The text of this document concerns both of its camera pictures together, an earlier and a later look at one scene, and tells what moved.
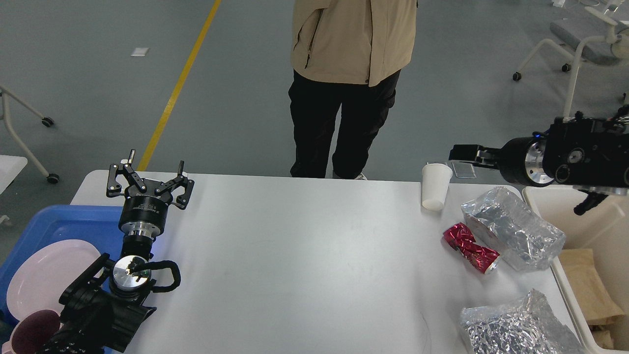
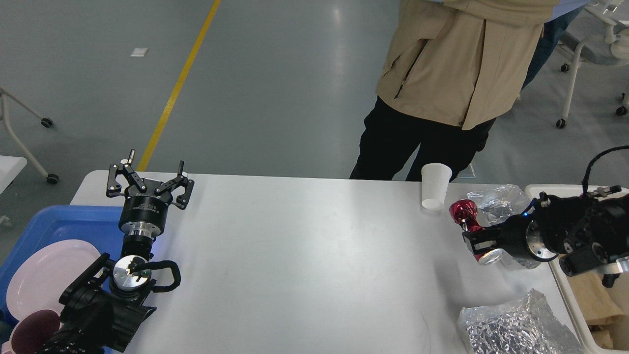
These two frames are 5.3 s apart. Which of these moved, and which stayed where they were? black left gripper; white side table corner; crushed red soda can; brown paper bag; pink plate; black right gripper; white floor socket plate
Moved: black right gripper; crushed red soda can
Stayed: pink plate; black left gripper; brown paper bag; white floor socket plate; white side table corner
